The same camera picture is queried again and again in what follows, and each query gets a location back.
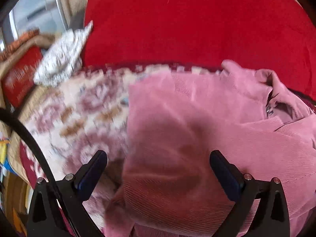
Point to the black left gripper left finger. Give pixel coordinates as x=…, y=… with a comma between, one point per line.
x=89, y=174

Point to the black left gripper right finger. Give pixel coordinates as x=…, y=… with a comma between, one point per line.
x=228, y=175

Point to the pink corduroy jacket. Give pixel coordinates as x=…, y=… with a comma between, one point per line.
x=177, y=119

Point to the floral plush blanket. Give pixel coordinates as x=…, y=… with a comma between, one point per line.
x=89, y=112

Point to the red gift box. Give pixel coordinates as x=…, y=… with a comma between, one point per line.
x=18, y=82

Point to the white crackle pattern folded cloth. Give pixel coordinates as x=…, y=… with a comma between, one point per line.
x=62, y=60

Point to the red quilt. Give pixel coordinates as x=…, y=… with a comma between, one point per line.
x=257, y=34

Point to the window with metal frame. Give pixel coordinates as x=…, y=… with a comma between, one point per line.
x=22, y=15

